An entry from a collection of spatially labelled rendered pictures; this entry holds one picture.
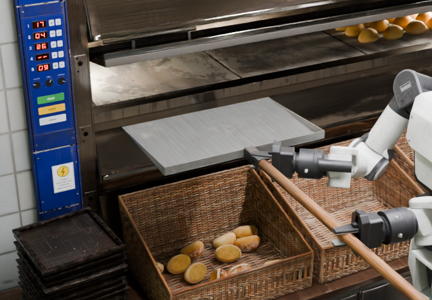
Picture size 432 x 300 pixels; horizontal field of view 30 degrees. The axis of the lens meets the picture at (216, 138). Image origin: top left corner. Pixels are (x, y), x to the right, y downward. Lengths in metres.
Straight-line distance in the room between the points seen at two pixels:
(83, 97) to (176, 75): 0.48
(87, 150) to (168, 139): 0.40
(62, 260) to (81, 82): 0.60
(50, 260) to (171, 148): 0.52
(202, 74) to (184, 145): 0.64
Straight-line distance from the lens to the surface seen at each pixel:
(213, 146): 2.51
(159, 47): 2.64
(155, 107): 2.88
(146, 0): 2.74
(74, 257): 2.60
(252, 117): 2.70
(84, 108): 2.79
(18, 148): 2.77
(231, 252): 3.01
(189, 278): 2.89
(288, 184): 2.25
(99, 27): 2.68
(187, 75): 3.10
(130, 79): 3.07
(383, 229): 2.08
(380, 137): 2.59
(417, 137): 2.43
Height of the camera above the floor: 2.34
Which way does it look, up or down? 27 degrees down
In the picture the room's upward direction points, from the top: straight up
